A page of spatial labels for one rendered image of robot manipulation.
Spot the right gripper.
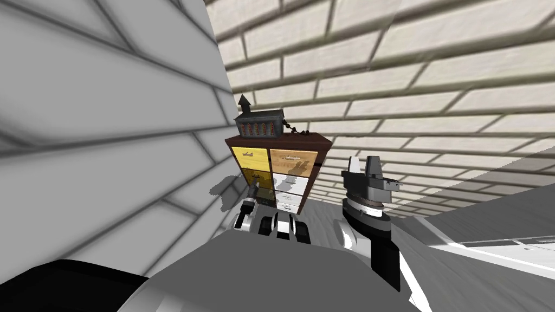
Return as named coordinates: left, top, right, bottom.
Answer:
left=340, top=155, right=404, bottom=204

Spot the dark yellow drawer front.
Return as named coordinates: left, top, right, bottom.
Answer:
left=239, top=167, right=277, bottom=193

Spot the bright yellow drawer front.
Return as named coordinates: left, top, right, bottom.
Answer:
left=230, top=146, right=272, bottom=174

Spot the white drawer front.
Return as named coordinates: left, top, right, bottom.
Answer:
left=272, top=172, right=312, bottom=197

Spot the brown chest of drawers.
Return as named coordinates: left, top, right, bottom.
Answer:
left=224, top=132, right=334, bottom=216

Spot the tan wood drawer front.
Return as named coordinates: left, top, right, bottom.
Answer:
left=269, top=148, right=319, bottom=179

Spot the dark grey church model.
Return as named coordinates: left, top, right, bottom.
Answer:
left=234, top=93, right=286, bottom=140

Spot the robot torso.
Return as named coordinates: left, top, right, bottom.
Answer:
left=117, top=211, right=422, bottom=312

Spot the white low cabinet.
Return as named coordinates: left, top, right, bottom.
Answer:
left=422, top=216, right=555, bottom=281

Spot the dark chain ornament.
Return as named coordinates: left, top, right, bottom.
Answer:
left=281, top=118, right=311, bottom=135

